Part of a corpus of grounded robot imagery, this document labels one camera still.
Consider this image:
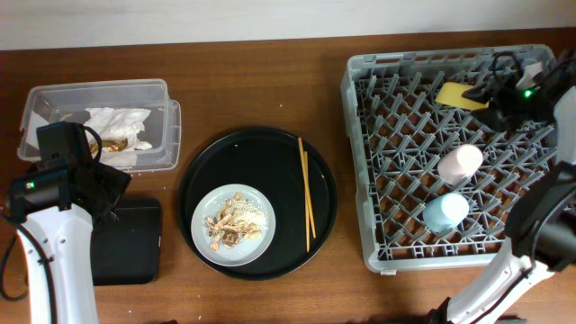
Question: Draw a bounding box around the light blue cup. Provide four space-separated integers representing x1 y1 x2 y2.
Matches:
423 193 470 233

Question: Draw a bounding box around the yellow bowl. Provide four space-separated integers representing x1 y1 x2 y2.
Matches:
435 82 489 111

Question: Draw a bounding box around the grey plastic dishwasher rack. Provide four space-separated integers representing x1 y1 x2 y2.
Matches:
340 45 560 274

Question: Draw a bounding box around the round black tray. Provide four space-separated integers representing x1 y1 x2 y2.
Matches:
177 128 338 281

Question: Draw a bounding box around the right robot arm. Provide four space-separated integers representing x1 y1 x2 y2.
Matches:
425 49 575 323

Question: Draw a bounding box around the black rectangular tray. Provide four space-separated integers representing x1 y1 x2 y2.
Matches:
90 198 163 286

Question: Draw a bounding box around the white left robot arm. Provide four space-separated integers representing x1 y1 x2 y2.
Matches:
5 121 131 323

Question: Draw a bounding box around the grey plate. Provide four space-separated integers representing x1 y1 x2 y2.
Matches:
190 184 276 266

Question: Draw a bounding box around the clear plastic bin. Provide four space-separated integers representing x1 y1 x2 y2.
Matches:
19 79 182 173

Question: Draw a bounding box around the food scraps and rice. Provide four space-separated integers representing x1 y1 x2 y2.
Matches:
204 193 268 252

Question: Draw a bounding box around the pink cup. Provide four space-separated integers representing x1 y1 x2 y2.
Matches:
437 144 483 185

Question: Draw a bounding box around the brown snack wrapper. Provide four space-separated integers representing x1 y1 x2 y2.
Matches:
90 139 128 154

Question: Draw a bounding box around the white napkin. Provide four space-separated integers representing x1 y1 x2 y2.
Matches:
26 106 154 168

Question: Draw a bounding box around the wooden chopstick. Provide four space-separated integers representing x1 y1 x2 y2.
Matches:
303 151 311 253
297 138 316 238

